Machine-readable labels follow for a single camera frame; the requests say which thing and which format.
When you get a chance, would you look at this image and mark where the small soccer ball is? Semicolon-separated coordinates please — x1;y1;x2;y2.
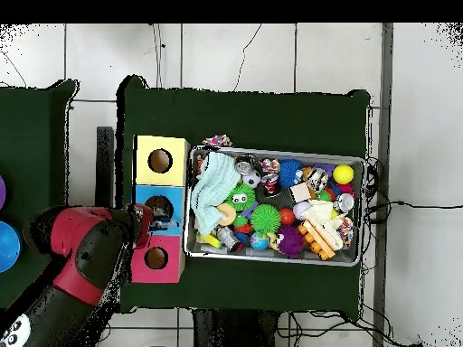
241;170;262;189

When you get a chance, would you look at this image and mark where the orange toy building block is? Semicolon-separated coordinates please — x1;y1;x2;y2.
297;220;336;261

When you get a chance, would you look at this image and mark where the wooden box with three holes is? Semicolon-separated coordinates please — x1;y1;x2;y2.
128;135;192;285

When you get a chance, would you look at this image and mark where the cream knitted cloth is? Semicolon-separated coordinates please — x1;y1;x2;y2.
300;199;345;251

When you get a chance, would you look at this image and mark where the black cable bundle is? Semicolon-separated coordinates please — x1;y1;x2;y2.
276;310;424;347

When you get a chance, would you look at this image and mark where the black flat panel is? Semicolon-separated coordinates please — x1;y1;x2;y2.
95;126;116;209

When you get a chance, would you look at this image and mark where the green fuzzy toy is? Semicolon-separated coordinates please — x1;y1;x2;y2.
250;203;282;235

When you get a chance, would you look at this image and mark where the purple spiky toy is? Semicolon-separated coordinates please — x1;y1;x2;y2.
276;224;305;259

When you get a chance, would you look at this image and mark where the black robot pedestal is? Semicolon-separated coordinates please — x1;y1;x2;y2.
193;309;279;347

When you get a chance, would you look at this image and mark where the blue fuzzy toy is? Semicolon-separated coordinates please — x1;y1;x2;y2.
278;158;303;189

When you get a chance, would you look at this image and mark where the mint green cloth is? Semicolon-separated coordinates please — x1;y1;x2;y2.
190;151;241;237

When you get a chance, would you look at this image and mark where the colourful patterned cloth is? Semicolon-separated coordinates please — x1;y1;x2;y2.
201;134;234;148

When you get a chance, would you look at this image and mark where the dark green table cloth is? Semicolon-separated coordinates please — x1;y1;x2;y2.
0;79;79;308
115;75;372;321

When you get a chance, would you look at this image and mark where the crushed clear plastic bottle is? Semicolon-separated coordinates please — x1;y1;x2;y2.
149;205;179;231

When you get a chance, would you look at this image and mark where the yellow ball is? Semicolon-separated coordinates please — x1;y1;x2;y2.
332;164;354;185

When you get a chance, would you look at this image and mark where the shallow wire mesh bin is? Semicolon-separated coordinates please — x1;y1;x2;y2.
183;145;366;267

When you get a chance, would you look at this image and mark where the black power cable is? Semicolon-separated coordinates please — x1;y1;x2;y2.
364;200;463;224

